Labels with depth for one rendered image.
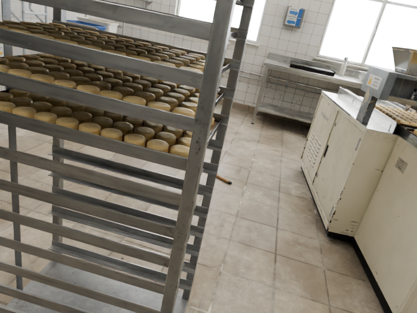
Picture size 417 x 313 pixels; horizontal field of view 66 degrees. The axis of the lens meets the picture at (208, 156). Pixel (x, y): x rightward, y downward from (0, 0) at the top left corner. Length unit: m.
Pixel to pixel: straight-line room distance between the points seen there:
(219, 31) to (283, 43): 4.76
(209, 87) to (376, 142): 1.71
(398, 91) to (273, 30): 3.35
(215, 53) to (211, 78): 0.04
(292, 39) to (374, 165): 3.40
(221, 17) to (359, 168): 1.79
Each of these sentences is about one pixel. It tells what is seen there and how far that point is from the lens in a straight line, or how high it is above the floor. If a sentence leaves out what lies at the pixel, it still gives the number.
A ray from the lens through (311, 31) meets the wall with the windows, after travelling 5.36.
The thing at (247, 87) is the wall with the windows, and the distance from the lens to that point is 5.43.
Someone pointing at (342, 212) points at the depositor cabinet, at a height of 0.26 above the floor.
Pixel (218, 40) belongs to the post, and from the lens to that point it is 0.60.
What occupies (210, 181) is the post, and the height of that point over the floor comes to 0.72.
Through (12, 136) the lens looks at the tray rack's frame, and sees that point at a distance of 1.18.
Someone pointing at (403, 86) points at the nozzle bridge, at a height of 1.11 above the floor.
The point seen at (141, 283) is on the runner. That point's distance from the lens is 0.91.
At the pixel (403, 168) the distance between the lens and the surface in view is 2.12.
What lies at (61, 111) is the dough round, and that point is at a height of 0.97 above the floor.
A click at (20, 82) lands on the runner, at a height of 1.05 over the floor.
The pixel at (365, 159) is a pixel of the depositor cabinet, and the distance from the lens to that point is 2.24.
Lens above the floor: 1.25
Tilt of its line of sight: 22 degrees down
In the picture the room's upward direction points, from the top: 12 degrees clockwise
